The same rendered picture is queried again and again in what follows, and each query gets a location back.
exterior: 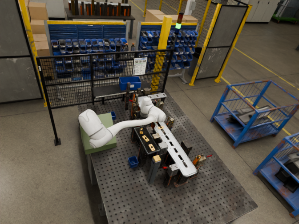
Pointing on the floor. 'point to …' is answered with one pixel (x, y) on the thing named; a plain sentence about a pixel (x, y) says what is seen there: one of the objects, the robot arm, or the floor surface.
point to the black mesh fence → (95, 77)
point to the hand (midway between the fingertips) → (141, 128)
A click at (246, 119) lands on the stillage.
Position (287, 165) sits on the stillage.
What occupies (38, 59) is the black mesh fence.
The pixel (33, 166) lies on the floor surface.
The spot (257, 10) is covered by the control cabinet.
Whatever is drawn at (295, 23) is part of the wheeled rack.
